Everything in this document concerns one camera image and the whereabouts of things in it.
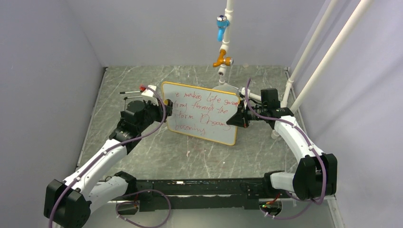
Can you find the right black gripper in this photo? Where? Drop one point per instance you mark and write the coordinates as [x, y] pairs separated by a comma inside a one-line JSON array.
[[240, 118]]

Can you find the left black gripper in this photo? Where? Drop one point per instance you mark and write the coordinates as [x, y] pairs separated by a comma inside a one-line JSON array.
[[157, 107]]

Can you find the yellow-framed whiteboard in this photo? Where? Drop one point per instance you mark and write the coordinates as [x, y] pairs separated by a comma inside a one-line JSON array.
[[201, 112]]

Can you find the yellow black eraser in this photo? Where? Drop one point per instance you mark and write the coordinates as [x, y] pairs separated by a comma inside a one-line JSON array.
[[168, 104]]

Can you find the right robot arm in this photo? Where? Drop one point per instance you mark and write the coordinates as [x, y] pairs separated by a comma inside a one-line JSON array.
[[316, 173]]

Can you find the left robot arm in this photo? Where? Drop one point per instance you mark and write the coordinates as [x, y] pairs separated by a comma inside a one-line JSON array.
[[70, 202]]

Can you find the metal whiteboard stand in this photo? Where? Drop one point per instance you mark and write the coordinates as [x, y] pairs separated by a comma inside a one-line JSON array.
[[126, 102]]

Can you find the blue valve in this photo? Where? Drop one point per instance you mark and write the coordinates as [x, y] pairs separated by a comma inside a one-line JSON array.
[[222, 23]]

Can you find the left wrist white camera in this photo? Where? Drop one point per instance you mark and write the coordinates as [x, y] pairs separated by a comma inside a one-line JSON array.
[[148, 92]]

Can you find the wrist white camera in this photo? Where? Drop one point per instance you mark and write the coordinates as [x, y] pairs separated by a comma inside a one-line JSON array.
[[244, 93], [148, 92]]

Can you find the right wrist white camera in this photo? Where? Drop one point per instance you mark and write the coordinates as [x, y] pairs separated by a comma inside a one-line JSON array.
[[244, 93]]

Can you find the white PVC pipe frame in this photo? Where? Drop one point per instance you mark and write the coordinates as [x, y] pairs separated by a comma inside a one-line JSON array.
[[342, 36]]

